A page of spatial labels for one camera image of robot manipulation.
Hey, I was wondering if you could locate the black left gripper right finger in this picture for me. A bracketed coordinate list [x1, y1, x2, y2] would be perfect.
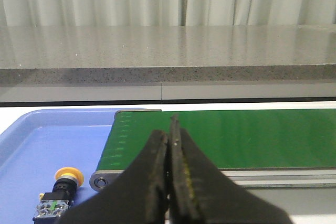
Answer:
[169, 114, 291, 223]

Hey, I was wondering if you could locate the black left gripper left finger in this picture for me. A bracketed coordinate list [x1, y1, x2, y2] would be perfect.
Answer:
[57, 130, 168, 223]

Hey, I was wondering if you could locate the grey stone counter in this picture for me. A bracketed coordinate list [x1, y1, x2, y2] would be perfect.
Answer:
[1, 25, 335, 104]

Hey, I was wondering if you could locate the green conveyor belt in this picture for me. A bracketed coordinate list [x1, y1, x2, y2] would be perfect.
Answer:
[90, 109, 335, 191]

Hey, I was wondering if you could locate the blue plastic tray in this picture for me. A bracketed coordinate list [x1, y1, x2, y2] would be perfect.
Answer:
[0, 108, 148, 224]

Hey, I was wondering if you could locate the yellow emergency push button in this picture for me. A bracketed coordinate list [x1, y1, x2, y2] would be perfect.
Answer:
[33, 167, 84, 223]

